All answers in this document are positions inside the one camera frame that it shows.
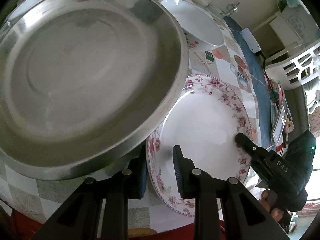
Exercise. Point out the small white bowl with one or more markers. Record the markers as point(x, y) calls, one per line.
point(22, 9)

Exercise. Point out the checkered tablecloth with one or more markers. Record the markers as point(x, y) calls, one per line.
point(34, 197)

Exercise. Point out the stainless steel round pan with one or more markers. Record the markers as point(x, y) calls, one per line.
point(83, 82)

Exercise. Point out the colourful toys pile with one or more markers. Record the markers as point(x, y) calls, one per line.
point(277, 96)

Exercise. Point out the person's right hand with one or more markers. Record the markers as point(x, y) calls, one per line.
point(267, 200)

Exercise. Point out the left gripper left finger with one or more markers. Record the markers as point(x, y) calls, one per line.
point(144, 171)

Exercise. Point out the large white blue bowl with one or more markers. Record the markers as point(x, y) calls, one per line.
point(201, 31)

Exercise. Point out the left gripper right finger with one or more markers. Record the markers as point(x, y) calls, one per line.
point(177, 157)

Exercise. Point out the floral rimmed round plate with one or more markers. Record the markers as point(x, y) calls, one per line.
point(203, 122)

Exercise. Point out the clear glass mug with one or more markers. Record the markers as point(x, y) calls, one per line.
point(224, 7)

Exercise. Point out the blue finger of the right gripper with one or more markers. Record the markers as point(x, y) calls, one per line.
point(247, 145)

